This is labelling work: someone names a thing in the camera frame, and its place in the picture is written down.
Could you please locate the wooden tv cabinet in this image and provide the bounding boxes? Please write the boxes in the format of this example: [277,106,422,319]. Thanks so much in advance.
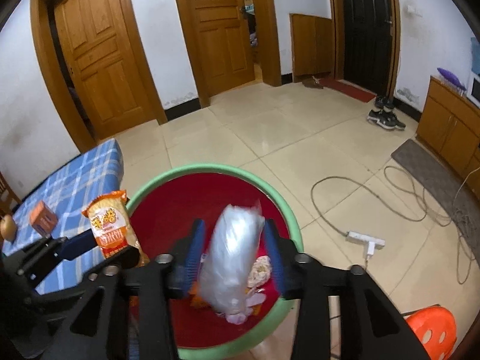
[416,76,479,196]

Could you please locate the left wooden door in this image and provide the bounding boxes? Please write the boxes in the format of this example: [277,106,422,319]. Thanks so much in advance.
[30,0,167,152]

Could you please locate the orange cardboard box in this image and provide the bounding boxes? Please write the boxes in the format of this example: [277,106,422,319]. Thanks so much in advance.
[29,201,58,236]

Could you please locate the blue plaid tablecloth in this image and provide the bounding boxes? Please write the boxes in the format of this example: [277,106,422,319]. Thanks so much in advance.
[1,137,125,295]

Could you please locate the white microwave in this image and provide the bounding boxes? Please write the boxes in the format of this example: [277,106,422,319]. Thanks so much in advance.
[465,71,480,108]

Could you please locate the orange plastic stool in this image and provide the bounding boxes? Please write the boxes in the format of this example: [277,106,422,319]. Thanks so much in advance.
[405,306,457,359]

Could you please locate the black sneakers pair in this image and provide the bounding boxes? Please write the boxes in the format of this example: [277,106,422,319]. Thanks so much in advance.
[367,96,406,131]

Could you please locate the wooden door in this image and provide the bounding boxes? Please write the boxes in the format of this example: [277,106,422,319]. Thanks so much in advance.
[176,0,281,107]
[30,0,167,152]

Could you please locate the middle wooden door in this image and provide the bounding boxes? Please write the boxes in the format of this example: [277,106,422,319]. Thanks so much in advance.
[176,0,281,107]

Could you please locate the red door mat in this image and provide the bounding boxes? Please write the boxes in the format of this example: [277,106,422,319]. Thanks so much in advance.
[320,78,377,103]

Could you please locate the black entrance door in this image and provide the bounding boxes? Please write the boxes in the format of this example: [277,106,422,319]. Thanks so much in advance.
[330,0,400,98]

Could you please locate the grey floor cable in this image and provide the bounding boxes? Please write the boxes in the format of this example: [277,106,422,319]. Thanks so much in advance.
[310,164,480,285]

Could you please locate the grey floor mat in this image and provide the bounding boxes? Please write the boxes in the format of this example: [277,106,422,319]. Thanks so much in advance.
[391,139,479,237]

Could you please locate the orange snack packet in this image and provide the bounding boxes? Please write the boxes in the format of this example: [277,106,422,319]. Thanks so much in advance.
[82,190,150,267]

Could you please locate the brown apple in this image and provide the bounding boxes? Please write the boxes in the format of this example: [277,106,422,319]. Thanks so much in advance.
[0,214,18,242]

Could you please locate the white power strip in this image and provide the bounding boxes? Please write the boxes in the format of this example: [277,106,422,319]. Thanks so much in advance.
[346,231,386,260]

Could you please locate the brown slipper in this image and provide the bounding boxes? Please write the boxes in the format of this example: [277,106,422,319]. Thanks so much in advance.
[302,76,324,89]

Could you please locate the purple bag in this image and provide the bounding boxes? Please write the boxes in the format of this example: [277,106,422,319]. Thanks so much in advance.
[437,67,466,91]

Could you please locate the clear plastic bag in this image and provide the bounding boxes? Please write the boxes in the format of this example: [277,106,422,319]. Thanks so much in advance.
[198,205,265,323]

